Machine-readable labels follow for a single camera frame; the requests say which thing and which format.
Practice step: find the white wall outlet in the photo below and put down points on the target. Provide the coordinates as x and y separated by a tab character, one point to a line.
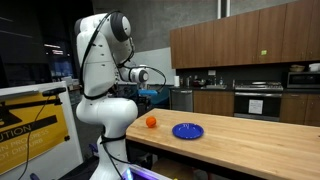
211	72

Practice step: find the red cooking pot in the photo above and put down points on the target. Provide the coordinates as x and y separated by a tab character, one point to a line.
199	83

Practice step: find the stainless steel sink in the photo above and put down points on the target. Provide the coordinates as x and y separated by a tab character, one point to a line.
215	87

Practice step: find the yellow caution sign board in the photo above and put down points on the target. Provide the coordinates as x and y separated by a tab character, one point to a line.
33	133

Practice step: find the stainless steel oven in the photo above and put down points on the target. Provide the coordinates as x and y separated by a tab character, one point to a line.
240	106

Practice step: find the green sticky note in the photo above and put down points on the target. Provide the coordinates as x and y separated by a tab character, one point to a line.
263	52

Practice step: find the blue office chair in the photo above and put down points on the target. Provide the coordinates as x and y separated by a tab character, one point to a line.
162	100

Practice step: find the tan bowl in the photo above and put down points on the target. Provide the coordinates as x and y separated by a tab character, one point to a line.
296	68

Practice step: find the wooden wall cabinets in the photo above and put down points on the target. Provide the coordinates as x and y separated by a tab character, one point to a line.
233	40

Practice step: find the purple lit control box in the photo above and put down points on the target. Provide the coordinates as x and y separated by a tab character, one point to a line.
140	175

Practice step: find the stainless steel microwave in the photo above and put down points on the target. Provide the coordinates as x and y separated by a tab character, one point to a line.
301	80

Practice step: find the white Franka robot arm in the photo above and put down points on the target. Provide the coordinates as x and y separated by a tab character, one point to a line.
100	60

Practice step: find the white paper towel roll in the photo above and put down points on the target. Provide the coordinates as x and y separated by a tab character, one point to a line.
176	81

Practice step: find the orange ball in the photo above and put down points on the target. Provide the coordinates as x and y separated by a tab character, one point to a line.
151	122

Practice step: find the black bar camera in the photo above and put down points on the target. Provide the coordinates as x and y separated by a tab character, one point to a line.
53	91

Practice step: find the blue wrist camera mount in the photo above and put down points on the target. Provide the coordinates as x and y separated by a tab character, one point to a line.
146	92

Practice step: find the white wall pipe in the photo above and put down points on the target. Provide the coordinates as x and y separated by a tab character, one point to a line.
228	8
218	8

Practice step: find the wooden sink base cabinet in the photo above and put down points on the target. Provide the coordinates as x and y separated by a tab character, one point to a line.
215	103

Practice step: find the white container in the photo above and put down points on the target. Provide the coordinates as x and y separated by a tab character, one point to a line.
315	67

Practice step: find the small blue object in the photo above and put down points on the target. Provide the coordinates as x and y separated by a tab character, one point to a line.
34	176

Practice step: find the whiteboard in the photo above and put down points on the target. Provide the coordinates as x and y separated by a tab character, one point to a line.
160	60

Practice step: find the white paper sheet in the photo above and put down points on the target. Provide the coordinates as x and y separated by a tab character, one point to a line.
255	106

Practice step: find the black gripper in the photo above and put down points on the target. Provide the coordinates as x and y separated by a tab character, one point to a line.
143	101

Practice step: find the blue plate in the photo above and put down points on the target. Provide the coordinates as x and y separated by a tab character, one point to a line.
188	131

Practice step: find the clear soap bottle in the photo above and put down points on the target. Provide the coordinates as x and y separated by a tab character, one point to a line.
221	82

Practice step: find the black kitchen countertop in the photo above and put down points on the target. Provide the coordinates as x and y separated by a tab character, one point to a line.
300	90

